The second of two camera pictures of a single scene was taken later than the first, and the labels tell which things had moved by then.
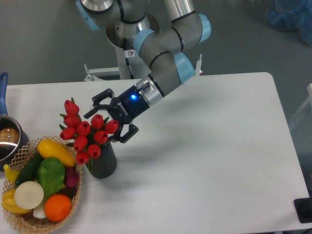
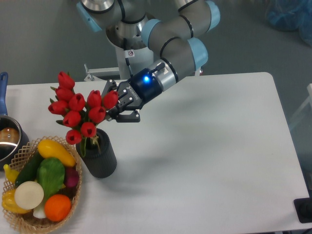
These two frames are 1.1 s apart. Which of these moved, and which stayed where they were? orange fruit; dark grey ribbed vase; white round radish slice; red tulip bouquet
Moved: red tulip bouquet
Stayed: dark grey ribbed vase; orange fruit; white round radish slice
